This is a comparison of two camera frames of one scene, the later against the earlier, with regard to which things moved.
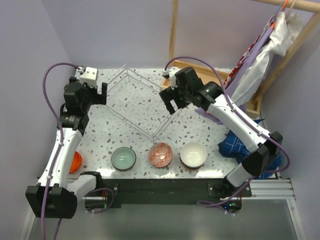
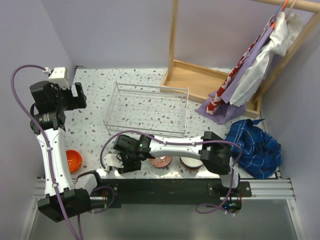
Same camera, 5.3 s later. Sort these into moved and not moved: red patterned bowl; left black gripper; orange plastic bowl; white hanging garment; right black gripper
Moved: right black gripper; left black gripper
Not moved: red patterned bowl; white hanging garment; orange plastic bowl
